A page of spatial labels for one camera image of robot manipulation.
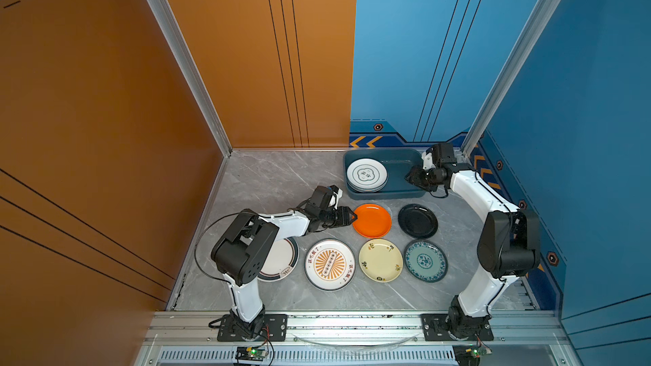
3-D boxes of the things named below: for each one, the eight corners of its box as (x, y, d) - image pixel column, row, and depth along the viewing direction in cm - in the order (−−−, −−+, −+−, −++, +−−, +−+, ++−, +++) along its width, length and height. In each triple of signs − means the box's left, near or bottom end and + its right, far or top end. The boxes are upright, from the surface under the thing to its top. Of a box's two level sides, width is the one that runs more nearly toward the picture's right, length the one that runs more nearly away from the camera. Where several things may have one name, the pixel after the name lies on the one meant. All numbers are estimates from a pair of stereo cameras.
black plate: (401, 238, 93) (403, 233, 90) (396, 209, 101) (398, 203, 98) (438, 238, 93) (442, 233, 90) (430, 209, 101) (433, 203, 98)
